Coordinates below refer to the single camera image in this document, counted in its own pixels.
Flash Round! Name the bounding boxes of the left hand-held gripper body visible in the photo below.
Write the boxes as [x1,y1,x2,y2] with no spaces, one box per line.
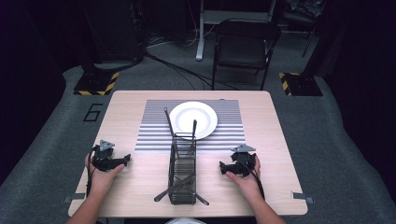
[92,139,124,173]

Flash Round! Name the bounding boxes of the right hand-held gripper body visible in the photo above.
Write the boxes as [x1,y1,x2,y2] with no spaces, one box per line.
[230,143,257,178]

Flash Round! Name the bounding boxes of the black wire cutlery holder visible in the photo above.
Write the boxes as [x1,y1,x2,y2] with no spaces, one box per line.
[167,132,198,205]

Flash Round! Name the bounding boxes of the metal fork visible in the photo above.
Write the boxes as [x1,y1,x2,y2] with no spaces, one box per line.
[186,119,198,156]

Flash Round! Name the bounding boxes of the silver metal utensil handle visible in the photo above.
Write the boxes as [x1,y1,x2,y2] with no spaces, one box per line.
[153,175,196,203]

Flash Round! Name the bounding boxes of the person's left hand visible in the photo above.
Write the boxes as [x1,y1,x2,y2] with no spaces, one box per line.
[84,154,126,192]

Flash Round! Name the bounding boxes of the person's right hand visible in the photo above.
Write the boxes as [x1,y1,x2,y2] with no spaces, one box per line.
[225,154,262,194]

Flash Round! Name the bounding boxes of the metal cutlery piece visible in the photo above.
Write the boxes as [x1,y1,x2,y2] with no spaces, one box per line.
[163,106,176,138]
[186,189,210,206]

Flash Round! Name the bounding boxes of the striped placemat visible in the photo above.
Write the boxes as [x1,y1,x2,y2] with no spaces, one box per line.
[134,99,247,153]

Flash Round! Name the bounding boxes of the grey table edge clip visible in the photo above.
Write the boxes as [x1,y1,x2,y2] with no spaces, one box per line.
[63,192,87,204]
[290,190,316,205]

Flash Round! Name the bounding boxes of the white plate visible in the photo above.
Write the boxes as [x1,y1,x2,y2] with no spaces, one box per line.
[168,101,219,141]

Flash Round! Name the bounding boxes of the person's white clothing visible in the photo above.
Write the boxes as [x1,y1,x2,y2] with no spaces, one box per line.
[164,217,207,224]

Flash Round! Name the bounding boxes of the black yellow-striped stand base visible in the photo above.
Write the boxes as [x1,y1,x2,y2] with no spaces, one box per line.
[278,71,324,97]
[73,71,120,97]

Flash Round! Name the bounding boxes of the black folding chair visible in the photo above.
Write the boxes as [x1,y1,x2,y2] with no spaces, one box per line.
[211,18,282,91]

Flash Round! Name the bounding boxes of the right hand-held gripper cable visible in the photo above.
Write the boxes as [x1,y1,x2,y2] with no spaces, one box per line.
[238,160,266,201]

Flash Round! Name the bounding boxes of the hand-held gripper cable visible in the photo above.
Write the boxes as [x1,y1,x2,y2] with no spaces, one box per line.
[86,145,98,198]
[238,160,266,201]

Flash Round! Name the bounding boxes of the left hand-held gripper cable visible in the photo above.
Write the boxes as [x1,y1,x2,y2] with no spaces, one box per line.
[86,145,98,198]

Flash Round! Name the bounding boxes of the black floor cables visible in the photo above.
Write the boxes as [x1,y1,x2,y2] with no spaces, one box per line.
[144,50,239,91]

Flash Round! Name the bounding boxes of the white desk frame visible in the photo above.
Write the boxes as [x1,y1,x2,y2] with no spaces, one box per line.
[194,0,278,62]

